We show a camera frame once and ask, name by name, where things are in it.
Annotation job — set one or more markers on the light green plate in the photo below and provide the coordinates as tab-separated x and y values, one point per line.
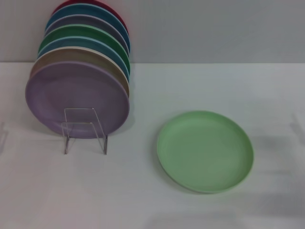
205	152

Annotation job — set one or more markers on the clear acrylic plate rack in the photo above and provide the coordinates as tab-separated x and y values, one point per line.
83	126

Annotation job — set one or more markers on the purple plate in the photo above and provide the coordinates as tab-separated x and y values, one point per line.
71	90

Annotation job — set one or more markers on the beige plate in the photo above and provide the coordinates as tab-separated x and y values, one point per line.
71	55

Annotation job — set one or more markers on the light blue plate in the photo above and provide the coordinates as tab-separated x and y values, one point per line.
71	43

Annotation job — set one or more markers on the dark green plate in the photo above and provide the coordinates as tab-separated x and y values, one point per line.
83	31

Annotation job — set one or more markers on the grey lavender plate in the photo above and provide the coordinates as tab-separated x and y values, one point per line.
83	20

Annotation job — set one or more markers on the teal plate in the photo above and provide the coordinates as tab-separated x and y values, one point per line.
83	10

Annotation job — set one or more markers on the dark red plate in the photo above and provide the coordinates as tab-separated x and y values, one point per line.
62	5

